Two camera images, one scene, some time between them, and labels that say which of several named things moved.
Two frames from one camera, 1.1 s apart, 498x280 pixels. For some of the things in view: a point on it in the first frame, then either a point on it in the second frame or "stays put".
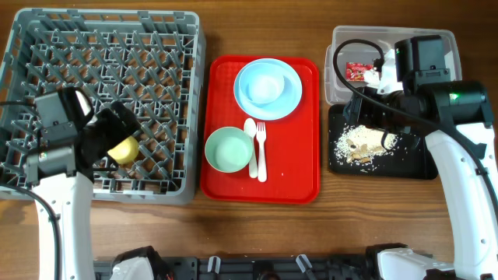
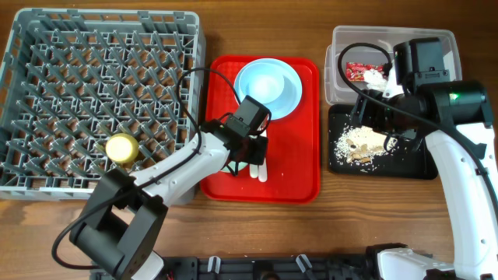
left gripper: [119, 131] → [259, 158]
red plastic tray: [292, 141] stays put
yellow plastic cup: [125, 152] stays put
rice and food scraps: [359, 144] stays put
